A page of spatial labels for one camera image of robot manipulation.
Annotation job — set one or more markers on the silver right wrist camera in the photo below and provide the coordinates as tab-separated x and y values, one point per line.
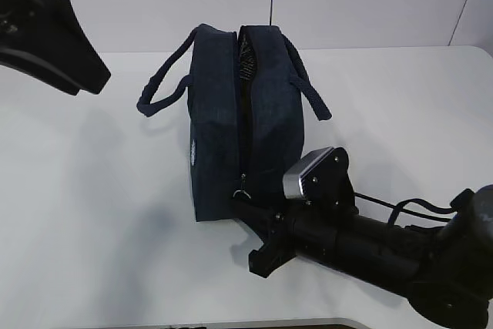
321	178

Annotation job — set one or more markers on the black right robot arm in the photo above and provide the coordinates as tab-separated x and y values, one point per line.
445	273

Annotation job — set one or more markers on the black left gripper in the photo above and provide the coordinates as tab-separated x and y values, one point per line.
43	39

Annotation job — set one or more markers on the dark navy lunch bag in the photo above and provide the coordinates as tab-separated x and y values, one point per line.
245	92

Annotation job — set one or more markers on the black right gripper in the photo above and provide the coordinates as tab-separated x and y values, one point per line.
313	233

